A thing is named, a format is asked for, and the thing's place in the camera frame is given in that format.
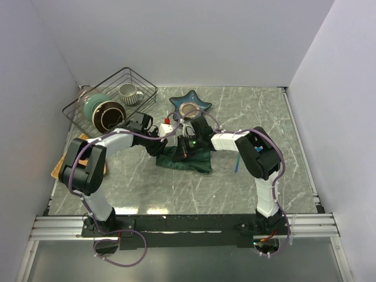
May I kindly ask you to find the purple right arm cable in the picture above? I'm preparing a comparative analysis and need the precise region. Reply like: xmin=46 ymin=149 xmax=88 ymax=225
xmin=179 ymin=108 xmax=292 ymax=261

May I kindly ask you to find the black wire dish rack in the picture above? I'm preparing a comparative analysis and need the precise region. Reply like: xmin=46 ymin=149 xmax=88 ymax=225
xmin=62 ymin=67 xmax=157 ymax=137

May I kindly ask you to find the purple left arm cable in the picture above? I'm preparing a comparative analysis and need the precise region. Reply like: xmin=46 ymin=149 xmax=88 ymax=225
xmin=67 ymin=112 xmax=184 ymax=268

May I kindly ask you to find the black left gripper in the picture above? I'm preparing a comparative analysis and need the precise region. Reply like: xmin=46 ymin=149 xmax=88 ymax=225
xmin=140 ymin=127 xmax=168 ymax=157

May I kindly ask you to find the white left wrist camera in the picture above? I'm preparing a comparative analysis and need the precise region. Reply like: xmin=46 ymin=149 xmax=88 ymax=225
xmin=159 ymin=117 xmax=174 ymax=137

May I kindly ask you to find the striped grey ceramic mug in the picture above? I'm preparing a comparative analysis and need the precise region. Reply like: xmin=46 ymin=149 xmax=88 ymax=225
xmin=118 ymin=83 xmax=145 ymax=106

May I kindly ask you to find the blue star-shaped ceramic dish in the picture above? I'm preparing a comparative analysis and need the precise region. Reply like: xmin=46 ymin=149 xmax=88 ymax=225
xmin=169 ymin=90 xmax=212 ymax=121

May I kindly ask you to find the green ceramic bowl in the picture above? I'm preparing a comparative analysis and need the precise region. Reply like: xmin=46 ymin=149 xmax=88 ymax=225
xmin=83 ymin=93 xmax=110 ymax=122

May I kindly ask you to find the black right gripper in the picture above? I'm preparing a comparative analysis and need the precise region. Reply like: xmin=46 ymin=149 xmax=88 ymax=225
xmin=173 ymin=135 xmax=203 ymax=163

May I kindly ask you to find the dark brown ceramic bowl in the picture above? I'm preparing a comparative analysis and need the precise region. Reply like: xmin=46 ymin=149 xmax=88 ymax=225
xmin=92 ymin=100 xmax=126 ymax=133

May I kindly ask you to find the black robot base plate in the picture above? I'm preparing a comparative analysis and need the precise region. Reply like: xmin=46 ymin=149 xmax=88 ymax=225
xmin=81 ymin=213 xmax=290 ymax=250

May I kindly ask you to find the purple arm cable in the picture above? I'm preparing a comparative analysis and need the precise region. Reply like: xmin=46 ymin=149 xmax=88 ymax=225
xmin=179 ymin=108 xmax=292 ymax=261
xmin=67 ymin=112 xmax=184 ymax=268

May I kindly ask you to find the dark green cloth napkin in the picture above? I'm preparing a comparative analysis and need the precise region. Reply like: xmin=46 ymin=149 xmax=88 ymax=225
xmin=156 ymin=146 xmax=212 ymax=174

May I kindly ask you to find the aluminium frame rail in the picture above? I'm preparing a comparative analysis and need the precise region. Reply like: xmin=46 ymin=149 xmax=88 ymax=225
xmin=288 ymin=213 xmax=340 ymax=237

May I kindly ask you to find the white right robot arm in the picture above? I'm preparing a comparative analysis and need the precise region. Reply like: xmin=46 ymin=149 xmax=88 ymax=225
xmin=172 ymin=116 xmax=281 ymax=234

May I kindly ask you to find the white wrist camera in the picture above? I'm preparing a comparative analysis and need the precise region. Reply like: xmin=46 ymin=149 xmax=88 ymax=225
xmin=180 ymin=119 xmax=194 ymax=137
xmin=159 ymin=117 xmax=174 ymax=137

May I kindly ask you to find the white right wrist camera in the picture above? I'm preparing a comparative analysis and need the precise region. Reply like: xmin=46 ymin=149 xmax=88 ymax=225
xmin=180 ymin=119 xmax=194 ymax=137

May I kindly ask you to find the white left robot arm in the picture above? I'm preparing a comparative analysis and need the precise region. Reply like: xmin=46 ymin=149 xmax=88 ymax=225
xmin=58 ymin=113 xmax=174 ymax=236

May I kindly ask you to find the iridescent rainbow metal spoon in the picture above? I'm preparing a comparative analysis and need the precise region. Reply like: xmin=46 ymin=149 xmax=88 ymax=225
xmin=234 ymin=154 xmax=241 ymax=173

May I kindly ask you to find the orange woven fan-shaped mat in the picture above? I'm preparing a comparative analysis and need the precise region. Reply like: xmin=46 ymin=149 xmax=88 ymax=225
xmin=51 ymin=133 xmax=89 ymax=179

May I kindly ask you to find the clear glass jar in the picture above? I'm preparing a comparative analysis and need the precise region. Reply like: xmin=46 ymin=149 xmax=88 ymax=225
xmin=77 ymin=86 xmax=97 ymax=114

